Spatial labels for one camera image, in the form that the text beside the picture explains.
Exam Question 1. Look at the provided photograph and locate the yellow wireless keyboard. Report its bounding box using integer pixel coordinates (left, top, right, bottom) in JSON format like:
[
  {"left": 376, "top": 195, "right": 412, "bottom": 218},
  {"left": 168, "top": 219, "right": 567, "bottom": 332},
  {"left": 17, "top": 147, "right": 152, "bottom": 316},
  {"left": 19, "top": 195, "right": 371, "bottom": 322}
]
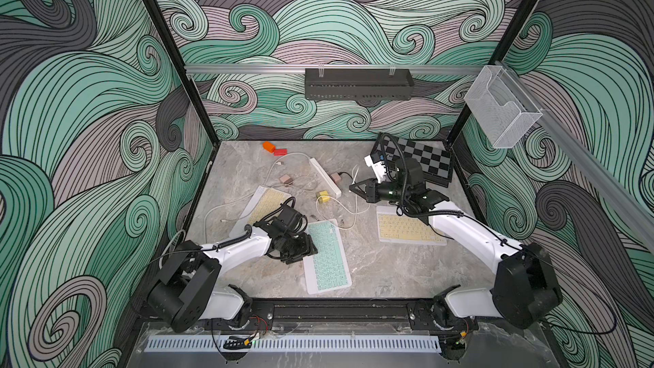
[
  {"left": 376, "top": 206, "right": 448, "bottom": 246},
  {"left": 228, "top": 186, "right": 291, "bottom": 238}
]

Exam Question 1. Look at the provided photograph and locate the green wireless keyboard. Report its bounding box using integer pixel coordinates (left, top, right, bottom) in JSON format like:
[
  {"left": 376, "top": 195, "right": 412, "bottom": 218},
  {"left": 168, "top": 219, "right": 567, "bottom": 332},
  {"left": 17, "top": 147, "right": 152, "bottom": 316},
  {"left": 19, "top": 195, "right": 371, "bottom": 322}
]
[{"left": 303, "top": 221, "right": 352, "bottom": 295}]

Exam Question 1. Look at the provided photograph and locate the yellow charger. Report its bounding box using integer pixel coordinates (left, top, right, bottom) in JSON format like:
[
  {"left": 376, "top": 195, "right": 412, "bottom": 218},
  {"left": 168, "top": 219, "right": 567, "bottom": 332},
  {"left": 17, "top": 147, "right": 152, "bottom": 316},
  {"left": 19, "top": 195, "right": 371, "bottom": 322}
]
[{"left": 317, "top": 191, "right": 330, "bottom": 204}]

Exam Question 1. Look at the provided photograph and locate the white cable of green keyboard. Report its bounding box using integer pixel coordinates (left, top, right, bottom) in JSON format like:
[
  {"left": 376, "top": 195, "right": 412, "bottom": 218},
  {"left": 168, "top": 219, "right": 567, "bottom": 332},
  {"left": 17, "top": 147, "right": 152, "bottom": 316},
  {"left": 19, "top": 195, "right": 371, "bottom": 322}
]
[{"left": 313, "top": 168, "right": 361, "bottom": 231}]

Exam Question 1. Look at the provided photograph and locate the pink charger with white cable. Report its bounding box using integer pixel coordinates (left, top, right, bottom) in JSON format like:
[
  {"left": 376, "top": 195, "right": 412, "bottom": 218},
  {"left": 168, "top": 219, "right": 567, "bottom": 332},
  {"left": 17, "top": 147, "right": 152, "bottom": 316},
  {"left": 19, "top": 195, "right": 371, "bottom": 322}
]
[{"left": 279, "top": 175, "right": 294, "bottom": 185}]

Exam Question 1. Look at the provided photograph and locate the black charging cable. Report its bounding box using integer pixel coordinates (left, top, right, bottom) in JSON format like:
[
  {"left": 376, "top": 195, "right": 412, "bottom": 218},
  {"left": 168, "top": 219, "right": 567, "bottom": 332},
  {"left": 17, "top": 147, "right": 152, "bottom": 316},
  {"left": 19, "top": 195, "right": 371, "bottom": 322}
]
[{"left": 339, "top": 169, "right": 364, "bottom": 190}]

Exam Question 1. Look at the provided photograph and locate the white power strip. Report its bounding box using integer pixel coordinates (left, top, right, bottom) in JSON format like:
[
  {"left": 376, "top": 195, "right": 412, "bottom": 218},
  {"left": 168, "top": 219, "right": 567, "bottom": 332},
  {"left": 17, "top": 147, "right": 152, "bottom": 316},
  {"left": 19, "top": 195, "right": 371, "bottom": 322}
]
[{"left": 308, "top": 158, "right": 342, "bottom": 199}]

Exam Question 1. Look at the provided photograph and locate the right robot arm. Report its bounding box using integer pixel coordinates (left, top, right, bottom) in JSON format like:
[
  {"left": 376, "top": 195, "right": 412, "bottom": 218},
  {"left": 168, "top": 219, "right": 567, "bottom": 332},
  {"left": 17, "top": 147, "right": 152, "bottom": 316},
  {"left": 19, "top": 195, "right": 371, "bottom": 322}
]
[{"left": 349, "top": 154, "right": 563, "bottom": 329}]

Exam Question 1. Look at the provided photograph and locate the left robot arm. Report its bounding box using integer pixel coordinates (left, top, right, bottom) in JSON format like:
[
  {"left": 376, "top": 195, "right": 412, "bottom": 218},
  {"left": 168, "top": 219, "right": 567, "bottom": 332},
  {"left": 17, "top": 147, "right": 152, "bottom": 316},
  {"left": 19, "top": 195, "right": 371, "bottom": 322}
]
[{"left": 146, "top": 216, "right": 318, "bottom": 333}]

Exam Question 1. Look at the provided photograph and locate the black checkered board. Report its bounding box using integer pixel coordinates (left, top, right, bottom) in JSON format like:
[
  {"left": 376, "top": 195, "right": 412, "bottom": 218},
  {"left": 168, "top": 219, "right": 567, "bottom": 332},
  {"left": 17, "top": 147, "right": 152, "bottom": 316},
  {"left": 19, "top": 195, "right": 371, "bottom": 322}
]
[{"left": 371, "top": 135, "right": 452, "bottom": 187}]

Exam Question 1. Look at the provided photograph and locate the orange block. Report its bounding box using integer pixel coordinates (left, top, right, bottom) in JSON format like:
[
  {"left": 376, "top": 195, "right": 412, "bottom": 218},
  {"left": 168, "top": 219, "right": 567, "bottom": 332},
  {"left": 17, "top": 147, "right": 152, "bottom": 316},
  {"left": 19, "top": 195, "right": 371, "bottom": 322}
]
[{"left": 262, "top": 141, "right": 276, "bottom": 153}]

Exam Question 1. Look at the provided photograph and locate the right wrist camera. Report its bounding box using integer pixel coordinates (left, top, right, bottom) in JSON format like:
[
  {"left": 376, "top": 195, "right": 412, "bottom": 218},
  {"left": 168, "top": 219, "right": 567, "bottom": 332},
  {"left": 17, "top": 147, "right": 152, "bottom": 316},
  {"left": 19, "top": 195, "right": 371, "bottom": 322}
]
[{"left": 364, "top": 153, "right": 389, "bottom": 183}]

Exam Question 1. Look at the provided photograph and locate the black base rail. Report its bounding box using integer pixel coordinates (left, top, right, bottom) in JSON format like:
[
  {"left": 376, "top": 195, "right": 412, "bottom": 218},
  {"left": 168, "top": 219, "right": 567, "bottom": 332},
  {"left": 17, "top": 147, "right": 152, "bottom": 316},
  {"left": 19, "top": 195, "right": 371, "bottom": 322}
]
[{"left": 137, "top": 297, "right": 543, "bottom": 336}]

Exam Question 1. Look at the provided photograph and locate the white power strip cord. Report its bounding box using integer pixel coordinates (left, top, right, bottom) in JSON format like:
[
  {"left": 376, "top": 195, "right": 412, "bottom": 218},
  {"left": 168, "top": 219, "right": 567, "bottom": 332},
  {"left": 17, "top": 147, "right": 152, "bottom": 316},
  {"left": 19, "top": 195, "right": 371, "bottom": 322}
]
[{"left": 272, "top": 151, "right": 313, "bottom": 170}]

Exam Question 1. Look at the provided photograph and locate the clear plastic wall bin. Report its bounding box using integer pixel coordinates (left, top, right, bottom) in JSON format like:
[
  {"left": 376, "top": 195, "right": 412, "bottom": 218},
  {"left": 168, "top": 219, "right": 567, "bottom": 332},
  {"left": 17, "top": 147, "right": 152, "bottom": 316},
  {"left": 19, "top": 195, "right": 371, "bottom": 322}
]
[{"left": 464, "top": 65, "right": 543, "bottom": 149}]

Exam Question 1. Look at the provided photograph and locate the black perforated wall tray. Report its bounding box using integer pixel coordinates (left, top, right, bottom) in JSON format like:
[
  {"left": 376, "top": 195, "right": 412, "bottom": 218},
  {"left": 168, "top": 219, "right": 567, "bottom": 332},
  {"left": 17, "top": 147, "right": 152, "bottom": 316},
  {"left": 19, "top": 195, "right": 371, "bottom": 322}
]
[{"left": 304, "top": 69, "right": 415, "bottom": 106}]

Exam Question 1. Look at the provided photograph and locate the white slotted cable duct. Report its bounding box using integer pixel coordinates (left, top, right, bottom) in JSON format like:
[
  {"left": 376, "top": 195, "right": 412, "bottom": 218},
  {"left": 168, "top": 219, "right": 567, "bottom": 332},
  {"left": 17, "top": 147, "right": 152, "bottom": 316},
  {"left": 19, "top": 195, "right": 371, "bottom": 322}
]
[{"left": 144, "top": 335, "right": 441, "bottom": 354}]

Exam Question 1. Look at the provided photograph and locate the aluminium wall rail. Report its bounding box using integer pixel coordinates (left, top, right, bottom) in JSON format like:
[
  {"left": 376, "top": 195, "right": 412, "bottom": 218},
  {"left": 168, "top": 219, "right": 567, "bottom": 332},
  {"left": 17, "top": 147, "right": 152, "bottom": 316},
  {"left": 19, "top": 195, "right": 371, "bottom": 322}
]
[{"left": 185, "top": 63, "right": 484, "bottom": 76}]

